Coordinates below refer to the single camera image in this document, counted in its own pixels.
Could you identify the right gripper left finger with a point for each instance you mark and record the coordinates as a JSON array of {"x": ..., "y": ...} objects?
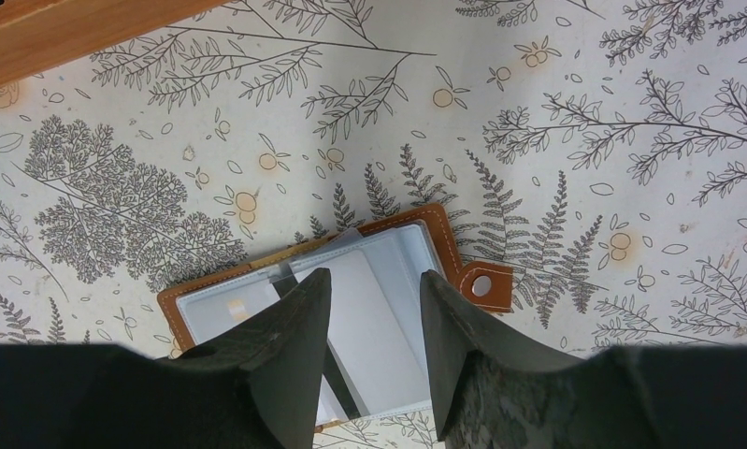
[{"x": 255, "y": 386}]

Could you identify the brown leather card holder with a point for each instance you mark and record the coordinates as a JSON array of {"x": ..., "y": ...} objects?
[{"x": 375, "y": 363}]

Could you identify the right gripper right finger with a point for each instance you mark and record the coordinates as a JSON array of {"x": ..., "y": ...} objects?
[{"x": 492, "y": 386}]

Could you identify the orange wooden compartment tray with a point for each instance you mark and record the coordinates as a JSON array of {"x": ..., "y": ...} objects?
[{"x": 38, "y": 35}]

